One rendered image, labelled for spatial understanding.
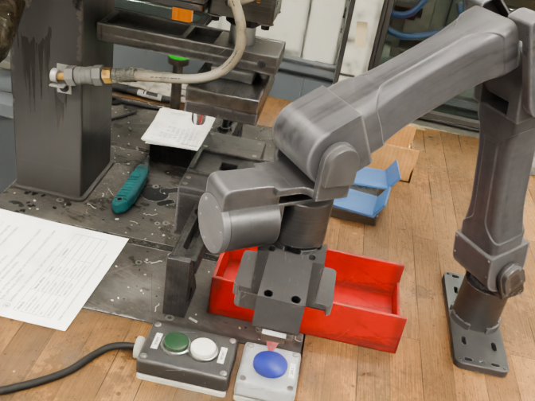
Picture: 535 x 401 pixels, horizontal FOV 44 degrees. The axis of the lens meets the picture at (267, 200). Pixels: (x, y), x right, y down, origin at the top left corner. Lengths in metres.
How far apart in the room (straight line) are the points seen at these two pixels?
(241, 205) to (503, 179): 0.34
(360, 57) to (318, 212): 0.96
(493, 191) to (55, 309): 0.55
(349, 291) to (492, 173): 0.28
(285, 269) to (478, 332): 0.41
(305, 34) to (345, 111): 1.01
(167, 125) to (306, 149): 0.67
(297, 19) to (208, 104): 0.73
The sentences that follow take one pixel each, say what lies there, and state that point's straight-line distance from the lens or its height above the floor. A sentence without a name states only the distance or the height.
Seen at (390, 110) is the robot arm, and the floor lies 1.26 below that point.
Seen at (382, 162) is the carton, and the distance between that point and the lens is 1.27.
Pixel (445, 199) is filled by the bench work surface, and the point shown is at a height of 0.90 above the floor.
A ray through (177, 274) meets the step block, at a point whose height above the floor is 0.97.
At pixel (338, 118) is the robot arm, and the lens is 0.59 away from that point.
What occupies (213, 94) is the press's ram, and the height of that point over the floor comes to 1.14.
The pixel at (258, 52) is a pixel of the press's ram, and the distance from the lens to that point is 0.93.
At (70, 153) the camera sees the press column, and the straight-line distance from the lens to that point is 1.05.
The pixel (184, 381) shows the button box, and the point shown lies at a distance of 0.78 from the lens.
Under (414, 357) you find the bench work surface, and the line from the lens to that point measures 0.89.
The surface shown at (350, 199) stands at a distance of 1.14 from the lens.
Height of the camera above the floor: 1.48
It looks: 31 degrees down
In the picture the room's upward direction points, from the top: 10 degrees clockwise
